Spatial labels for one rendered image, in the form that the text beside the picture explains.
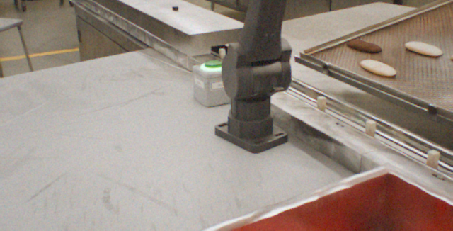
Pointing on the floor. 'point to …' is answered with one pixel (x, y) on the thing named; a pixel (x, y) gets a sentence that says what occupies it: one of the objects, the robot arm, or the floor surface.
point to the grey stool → (20, 35)
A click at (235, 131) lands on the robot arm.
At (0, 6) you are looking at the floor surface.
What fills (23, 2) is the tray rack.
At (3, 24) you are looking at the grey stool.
